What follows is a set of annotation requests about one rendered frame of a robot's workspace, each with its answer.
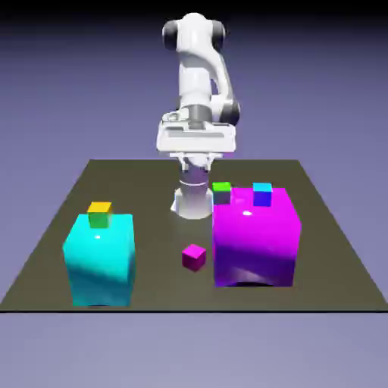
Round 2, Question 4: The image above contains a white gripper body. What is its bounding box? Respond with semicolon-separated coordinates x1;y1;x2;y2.
155;120;237;159

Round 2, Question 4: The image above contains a small green cube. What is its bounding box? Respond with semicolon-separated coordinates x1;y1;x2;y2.
211;181;232;206

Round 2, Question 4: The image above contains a small blue cube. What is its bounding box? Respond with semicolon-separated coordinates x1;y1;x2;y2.
252;182;273;208

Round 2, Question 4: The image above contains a small magenta cube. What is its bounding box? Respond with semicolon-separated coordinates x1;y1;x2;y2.
181;244;208;273

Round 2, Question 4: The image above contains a small yellow cube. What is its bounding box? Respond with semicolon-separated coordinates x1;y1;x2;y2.
86;201;114;229

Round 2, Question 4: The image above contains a large magenta box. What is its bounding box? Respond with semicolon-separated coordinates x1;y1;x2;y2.
211;186;302;288

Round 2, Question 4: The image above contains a large cyan box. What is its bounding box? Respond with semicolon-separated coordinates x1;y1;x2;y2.
61;213;136;308

